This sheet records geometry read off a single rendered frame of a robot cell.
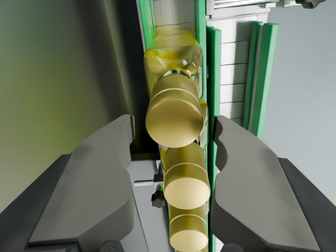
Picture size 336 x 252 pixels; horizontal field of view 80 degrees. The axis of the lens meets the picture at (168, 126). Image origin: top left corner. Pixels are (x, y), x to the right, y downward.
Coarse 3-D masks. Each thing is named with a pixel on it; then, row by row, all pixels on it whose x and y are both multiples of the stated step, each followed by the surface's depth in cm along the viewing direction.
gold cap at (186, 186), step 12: (192, 144) 17; (168, 156) 17; (180, 156) 16; (192, 156) 16; (204, 156) 17; (168, 168) 15; (180, 168) 14; (192, 168) 14; (204, 168) 15; (168, 180) 14; (180, 180) 14; (192, 180) 14; (204, 180) 14; (168, 192) 14; (180, 192) 14; (192, 192) 14; (204, 192) 14; (180, 204) 15; (192, 204) 15
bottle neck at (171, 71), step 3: (171, 69) 17; (174, 69) 17; (177, 69) 17; (165, 72) 17; (168, 72) 16; (171, 72) 16; (174, 72) 16; (177, 72) 16; (180, 72) 16; (183, 72) 17; (162, 75) 17; (186, 75) 17; (159, 78) 17; (189, 78) 17
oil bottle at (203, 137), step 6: (204, 102) 22; (204, 108) 21; (204, 114) 20; (204, 120) 20; (204, 126) 20; (204, 132) 20; (198, 138) 20; (204, 138) 21; (198, 144) 21; (204, 144) 21
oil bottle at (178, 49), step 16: (160, 32) 32; (176, 32) 29; (160, 48) 18; (176, 48) 18; (192, 48) 18; (144, 64) 18; (160, 64) 17; (176, 64) 17; (192, 64) 17; (192, 80) 18
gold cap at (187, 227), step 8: (176, 208) 19; (200, 208) 19; (176, 216) 18; (184, 216) 18; (192, 216) 18; (200, 216) 18; (176, 224) 17; (184, 224) 17; (192, 224) 17; (200, 224) 17; (176, 232) 17; (184, 232) 17; (192, 232) 17; (200, 232) 17; (176, 240) 17; (184, 240) 17; (192, 240) 17; (200, 240) 17; (176, 248) 18; (184, 248) 18; (192, 248) 18; (200, 248) 18
